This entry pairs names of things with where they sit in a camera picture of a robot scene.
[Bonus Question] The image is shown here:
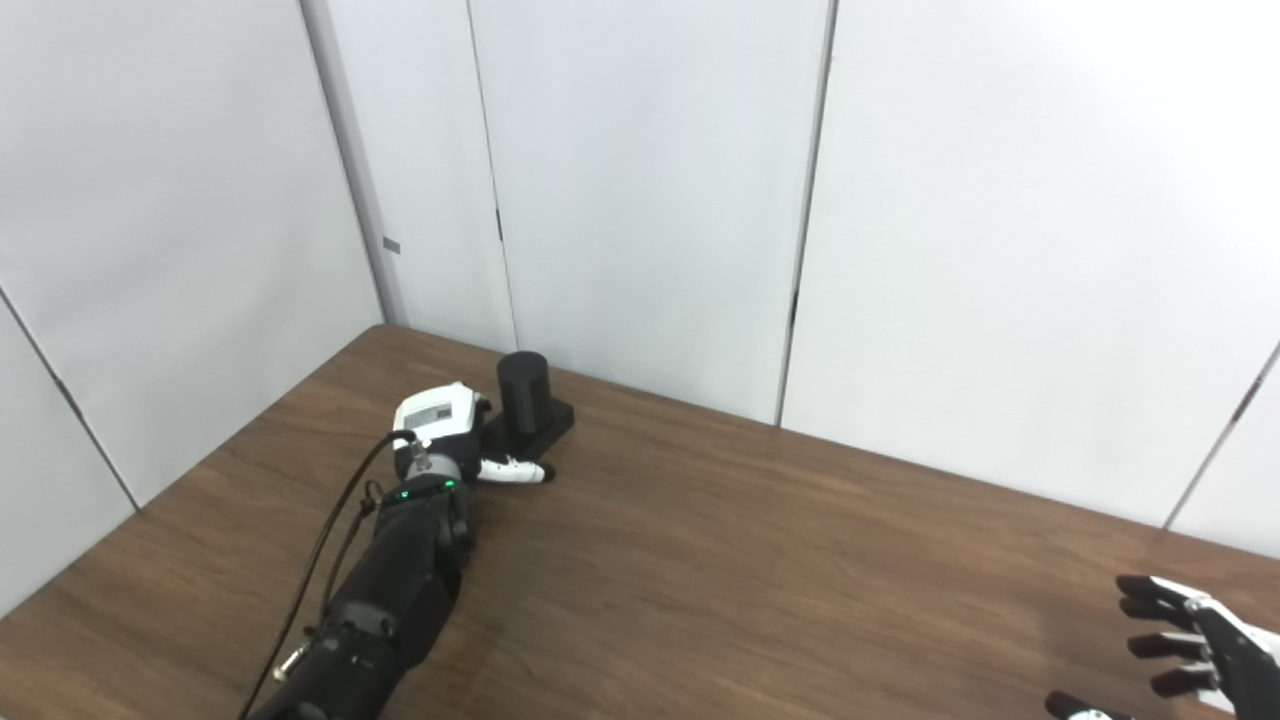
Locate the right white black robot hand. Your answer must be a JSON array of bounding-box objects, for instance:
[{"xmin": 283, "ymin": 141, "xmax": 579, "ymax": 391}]
[{"xmin": 1045, "ymin": 574, "xmax": 1280, "ymax": 720}]

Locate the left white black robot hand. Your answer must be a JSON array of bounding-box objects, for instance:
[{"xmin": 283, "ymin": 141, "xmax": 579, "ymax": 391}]
[{"xmin": 390, "ymin": 381, "xmax": 557, "ymax": 489}]

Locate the black peg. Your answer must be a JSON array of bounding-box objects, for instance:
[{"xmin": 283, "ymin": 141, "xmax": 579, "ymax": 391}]
[{"xmin": 480, "ymin": 351, "xmax": 577, "ymax": 463}]

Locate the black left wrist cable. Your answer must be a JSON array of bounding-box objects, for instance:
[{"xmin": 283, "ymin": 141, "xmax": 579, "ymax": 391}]
[{"xmin": 238, "ymin": 430, "xmax": 433, "ymax": 720}]

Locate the grey wall post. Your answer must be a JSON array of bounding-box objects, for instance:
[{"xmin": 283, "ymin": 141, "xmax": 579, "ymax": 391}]
[{"xmin": 300, "ymin": 0, "xmax": 409, "ymax": 327}]

